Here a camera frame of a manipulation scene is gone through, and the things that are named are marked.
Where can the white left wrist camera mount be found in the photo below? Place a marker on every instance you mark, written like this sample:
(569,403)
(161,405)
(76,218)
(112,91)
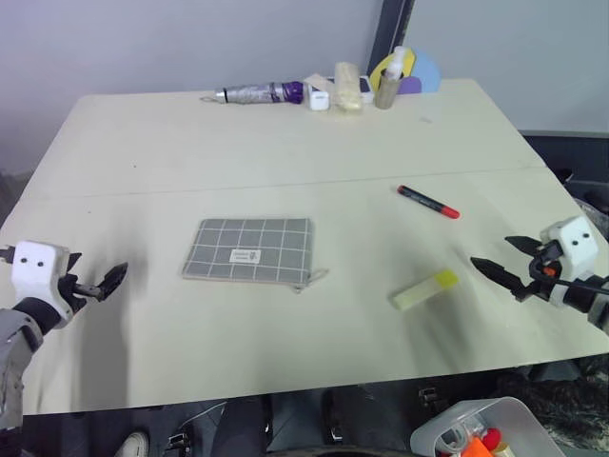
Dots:
(37,269)

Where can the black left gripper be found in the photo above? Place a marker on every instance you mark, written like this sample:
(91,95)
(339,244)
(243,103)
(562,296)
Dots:
(78,289)

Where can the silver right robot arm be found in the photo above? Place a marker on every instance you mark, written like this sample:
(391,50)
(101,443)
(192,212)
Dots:
(590,300)

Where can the black upright pole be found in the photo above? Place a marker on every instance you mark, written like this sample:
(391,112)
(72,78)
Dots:
(387,28)

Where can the yellow capped translucent glue stick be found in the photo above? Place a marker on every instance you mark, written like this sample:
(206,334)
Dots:
(424,289)

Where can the black chair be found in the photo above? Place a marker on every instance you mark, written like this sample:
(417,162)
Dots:
(571,157)

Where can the orange plastic piece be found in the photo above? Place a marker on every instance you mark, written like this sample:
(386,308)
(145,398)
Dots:
(477,448)

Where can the white cube charger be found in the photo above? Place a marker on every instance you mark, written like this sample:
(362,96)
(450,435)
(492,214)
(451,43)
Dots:
(319,101)

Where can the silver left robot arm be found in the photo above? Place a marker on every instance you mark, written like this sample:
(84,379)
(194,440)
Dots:
(14,352)

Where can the coloured round plates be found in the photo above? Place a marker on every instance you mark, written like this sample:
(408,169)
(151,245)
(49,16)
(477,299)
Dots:
(426,71)

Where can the red ball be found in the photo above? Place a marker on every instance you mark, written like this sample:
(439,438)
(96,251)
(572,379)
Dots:
(493,434)

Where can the grey checked pencil pouch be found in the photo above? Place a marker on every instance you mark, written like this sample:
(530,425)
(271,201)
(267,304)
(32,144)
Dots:
(247,248)

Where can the white shoe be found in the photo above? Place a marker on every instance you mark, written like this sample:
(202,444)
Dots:
(133,443)

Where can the white tape roll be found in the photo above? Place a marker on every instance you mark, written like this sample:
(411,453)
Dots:
(452,438)

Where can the white plastic storage bin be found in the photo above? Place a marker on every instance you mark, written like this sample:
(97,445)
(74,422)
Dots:
(518,419)

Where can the beige bottle with white sprayer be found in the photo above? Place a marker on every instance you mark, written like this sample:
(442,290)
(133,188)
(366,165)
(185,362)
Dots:
(388,85)

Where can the dark fuzzy rug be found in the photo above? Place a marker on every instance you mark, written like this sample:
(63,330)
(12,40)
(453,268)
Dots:
(571,395)

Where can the silver and purple folded umbrella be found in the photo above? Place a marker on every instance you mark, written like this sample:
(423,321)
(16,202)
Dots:
(259,92)

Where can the tan cardboard piece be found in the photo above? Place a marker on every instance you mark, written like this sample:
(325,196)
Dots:
(320,81)

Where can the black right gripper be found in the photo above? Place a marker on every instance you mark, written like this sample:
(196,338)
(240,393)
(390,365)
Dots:
(542,271)

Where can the beige wrapped package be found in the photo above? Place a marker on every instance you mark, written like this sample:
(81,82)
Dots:
(347,90)

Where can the red and black marker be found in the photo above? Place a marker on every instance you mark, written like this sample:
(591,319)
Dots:
(428,202)

